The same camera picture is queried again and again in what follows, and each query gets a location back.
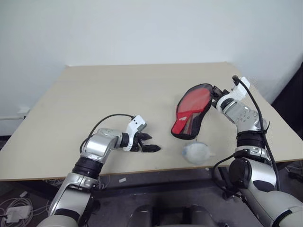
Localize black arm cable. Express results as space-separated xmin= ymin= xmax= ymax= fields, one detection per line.
xmin=79 ymin=114 xmax=135 ymax=154
xmin=232 ymin=75 xmax=281 ymax=190

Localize dark rounded grey shape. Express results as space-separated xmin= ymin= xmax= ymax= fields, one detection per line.
xmin=184 ymin=204 xmax=213 ymax=227
xmin=131 ymin=204 xmax=154 ymax=227

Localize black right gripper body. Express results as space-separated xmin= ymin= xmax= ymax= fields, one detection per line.
xmin=212 ymin=88 xmax=229 ymax=108

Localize white floor cables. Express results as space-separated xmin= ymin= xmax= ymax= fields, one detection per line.
xmin=0 ymin=191 xmax=53 ymax=227

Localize black table frame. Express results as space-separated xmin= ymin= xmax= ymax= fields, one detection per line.
xmin=9 ymin=165 xmax=237 ymax=201

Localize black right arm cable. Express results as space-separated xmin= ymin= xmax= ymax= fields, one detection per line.
xmin=232 ymin=75 xmax=281 ymax=190

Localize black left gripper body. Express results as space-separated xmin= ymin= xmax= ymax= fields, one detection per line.
xmin=130 ymin=129 xmax=146 ymax=152

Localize white wall cable duct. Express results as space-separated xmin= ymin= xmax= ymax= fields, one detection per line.
xmin=0 ymin=106 xmax=30 ymax=119

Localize black paddle case red lining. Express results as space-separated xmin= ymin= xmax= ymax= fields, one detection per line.
xmin=170 ymin=83 xmax=213 ymax=140

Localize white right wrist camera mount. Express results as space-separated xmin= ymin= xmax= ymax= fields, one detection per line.
xmin=217 ymin=77 xmax=251 ymax=112

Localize black furniture panel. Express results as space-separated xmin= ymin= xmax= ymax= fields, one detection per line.
xmin=271 ymin=60 xmax=303 ymax=138

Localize white power adapter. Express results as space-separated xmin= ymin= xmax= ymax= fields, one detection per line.
xmin=5 ymin=205 xmax=33 ymax=223

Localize red table tennis paddle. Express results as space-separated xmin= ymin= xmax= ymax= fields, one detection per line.
xmin=178 ymin=87 xmax=212 ymax=133

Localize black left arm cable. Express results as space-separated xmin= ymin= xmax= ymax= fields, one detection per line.
xmin=79 ymin=114 xmax=135 ymax=154

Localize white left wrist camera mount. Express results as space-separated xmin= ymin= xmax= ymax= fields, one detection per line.
xmin=123 ymin=115 xmax=147 ymax=152

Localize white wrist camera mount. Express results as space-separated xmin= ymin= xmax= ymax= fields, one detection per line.
xmin=123 ymin=115 xmax=147 ymax=152
xmin=217 ymin=77 xmax=251 ymax=112

